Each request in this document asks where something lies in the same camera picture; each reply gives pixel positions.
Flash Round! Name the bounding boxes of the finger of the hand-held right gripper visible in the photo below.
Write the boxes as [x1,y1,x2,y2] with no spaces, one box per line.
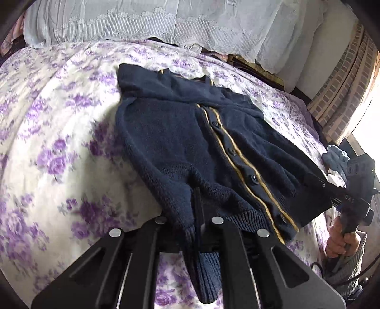
[318,177,337,208]

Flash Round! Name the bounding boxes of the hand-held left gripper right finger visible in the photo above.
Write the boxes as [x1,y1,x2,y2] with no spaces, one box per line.
[198,187,346,309]

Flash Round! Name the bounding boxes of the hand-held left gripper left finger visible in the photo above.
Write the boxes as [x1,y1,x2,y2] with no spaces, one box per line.
[31,187,200,309]

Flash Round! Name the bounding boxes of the navy knit cardigan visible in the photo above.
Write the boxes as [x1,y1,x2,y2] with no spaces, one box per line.
[115,63,333,305]

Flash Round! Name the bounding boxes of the person's right forearm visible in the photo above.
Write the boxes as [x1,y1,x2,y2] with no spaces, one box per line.
[322,232,369,286]

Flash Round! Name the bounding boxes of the person's right hand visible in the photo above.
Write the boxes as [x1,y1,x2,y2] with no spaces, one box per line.
[325,218,361,259]

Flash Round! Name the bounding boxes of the teal cloth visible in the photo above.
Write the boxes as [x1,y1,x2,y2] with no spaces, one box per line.
[322,145,351,179]

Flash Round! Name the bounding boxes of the brick pattern curtain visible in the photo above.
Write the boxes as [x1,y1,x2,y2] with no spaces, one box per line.
[307,22,380,143]

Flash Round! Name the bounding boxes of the dark folded blankets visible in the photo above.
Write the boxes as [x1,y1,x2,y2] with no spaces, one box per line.
[202,49,309,98]

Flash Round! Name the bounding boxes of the purple floral bedsheet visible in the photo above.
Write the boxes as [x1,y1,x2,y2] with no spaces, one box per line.
[0,40,330,309]

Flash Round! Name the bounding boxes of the white lace cover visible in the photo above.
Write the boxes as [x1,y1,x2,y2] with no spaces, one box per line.
[24,0,330,72]

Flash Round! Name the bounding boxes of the pink floral cloth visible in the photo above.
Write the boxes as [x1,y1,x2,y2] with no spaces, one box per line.
[1,15,26,55]

